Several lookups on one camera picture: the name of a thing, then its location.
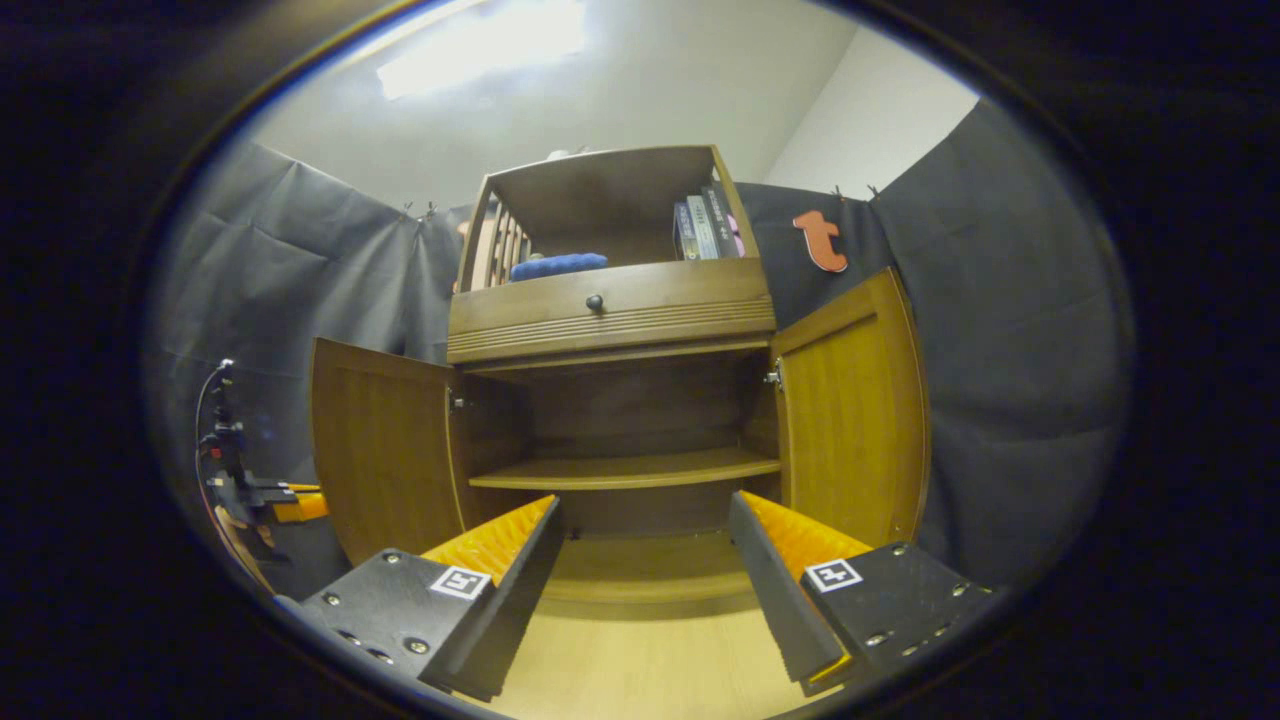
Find wooden cabinet door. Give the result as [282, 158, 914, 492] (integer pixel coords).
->
[770, 267, 933, 549]
[310, 337, 469, 568]

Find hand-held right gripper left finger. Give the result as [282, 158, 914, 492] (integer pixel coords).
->
[300, 493, 566, 703]

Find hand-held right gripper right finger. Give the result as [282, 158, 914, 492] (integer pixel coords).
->
[727, 490, 996, 698]

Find wooden cabinet drawer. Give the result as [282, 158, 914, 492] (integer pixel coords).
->
[447, 258, 777, 365]

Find wooden inner cabinet shelf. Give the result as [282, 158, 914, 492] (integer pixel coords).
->
[468, 447, 783, 491]

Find white book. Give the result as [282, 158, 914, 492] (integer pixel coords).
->
[686, 194, 721, 260]

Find blue folded towel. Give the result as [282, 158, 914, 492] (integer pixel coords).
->
[509, 252, 609, 283]

